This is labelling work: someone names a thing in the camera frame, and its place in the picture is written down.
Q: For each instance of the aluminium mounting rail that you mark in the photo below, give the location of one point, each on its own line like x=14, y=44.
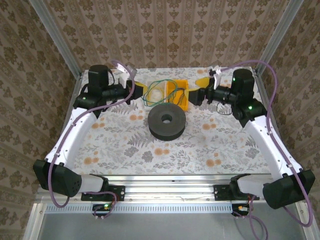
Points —
x=170, y=192

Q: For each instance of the small black controller board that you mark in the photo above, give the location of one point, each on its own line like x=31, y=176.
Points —
x=236, y=207
x=100, y=207

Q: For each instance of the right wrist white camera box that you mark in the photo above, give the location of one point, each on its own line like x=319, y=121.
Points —
x=217, y=80

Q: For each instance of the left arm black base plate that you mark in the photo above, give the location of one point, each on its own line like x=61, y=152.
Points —
x=120, y=192

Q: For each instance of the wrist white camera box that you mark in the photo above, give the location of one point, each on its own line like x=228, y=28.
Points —
x=217, y=80
x=125, y=75

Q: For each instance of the white plastic bin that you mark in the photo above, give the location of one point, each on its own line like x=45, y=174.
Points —
x=156, y=95

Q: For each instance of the aluminium table side rail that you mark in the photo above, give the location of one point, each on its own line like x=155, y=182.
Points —
x=257, y=73
x=78, y=80

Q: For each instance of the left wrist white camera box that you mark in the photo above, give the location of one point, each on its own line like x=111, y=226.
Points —
x=125, y=75

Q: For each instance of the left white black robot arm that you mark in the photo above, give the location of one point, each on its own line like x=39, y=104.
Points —
x=75, y=135

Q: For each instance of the aluminium frame post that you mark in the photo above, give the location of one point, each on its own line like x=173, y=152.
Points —
x=277, y=37
x=55, y=37

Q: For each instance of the yellow plastic bin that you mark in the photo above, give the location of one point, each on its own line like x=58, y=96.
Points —
x=171, y=87

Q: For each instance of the grey metal panel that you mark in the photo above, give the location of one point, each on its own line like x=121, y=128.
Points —
x=162, y=227

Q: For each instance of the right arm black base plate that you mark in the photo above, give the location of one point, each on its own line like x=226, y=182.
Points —
x=220, y=192

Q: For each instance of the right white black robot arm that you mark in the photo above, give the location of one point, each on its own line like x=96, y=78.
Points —
x=262, y=140

